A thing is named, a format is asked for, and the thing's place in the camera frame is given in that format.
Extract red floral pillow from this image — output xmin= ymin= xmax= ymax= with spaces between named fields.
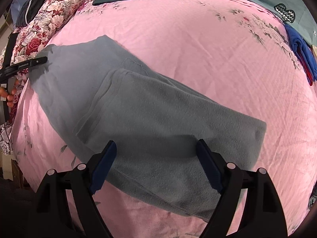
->
xmin=0 ymin=0 xmax=90 ymax=127

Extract black cloth on pillow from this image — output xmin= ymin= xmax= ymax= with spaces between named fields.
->
xmin=15 ymin=0 xmax=46 ymax=27

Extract pink floral bed sheet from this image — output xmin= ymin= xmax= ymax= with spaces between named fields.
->
xmin=11 ymin=0 xmax=316 ymax=237

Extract person's left hand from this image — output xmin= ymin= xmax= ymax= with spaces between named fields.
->
xmin=0 ymin=78 xmax=19 ymax=108

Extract blue folded cloth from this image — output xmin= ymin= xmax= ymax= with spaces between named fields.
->
xmin=284 ymin=24 xmax=316 ymax=86

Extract grey fleece pants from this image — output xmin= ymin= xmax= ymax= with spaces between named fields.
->
xmin=29 ymin=36 xmax=266 ymax=221

